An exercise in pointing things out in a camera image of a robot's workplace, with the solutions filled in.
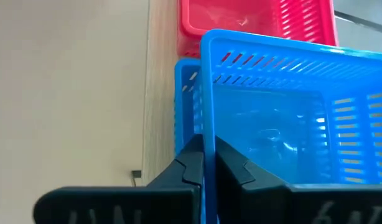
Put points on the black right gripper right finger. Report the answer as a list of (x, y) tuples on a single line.
[(272, 202)]

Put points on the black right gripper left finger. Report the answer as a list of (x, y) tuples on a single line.
[(132, 205)]

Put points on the red plastic slotted basket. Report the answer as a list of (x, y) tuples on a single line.
[(191, 18)]

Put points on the blue plastic slotted basket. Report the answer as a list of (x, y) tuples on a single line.
[(183, 124), (272, 71)]

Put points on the black table edge rail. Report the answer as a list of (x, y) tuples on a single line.
[(362, 21)]

